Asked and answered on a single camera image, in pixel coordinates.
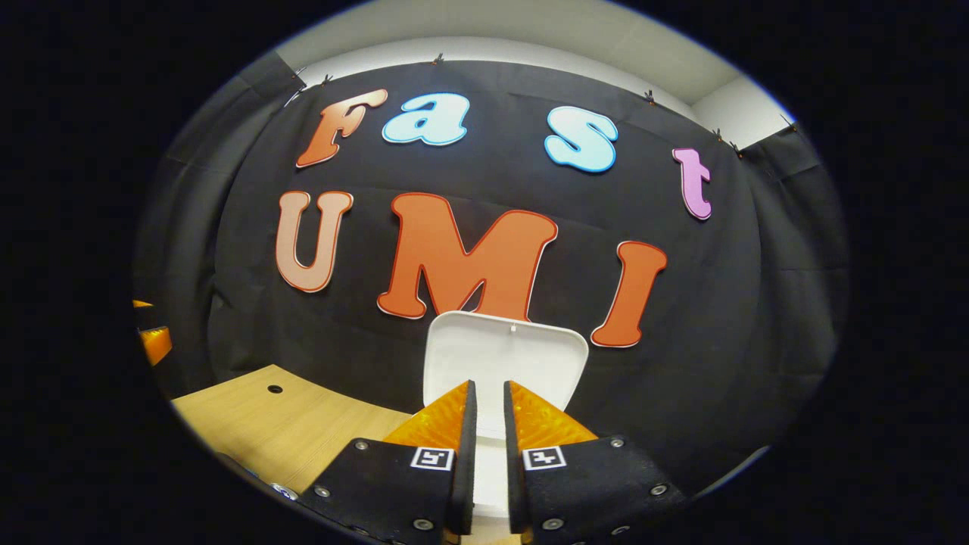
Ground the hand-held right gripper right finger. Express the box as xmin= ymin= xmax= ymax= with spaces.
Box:
xmin=503 ymin=380 xmax=688 ymax=545

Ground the black backdrop cloth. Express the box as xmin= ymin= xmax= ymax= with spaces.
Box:
xmin=135 ymin=53 xmax=849 ymax=500

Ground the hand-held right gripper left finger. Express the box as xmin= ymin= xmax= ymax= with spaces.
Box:
xmin=297 ymin=380 xmax=479 ymax=545

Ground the white desktop garbage bin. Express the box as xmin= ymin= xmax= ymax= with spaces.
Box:
xmin=422 ymin=310 xmax=590 ymax=523

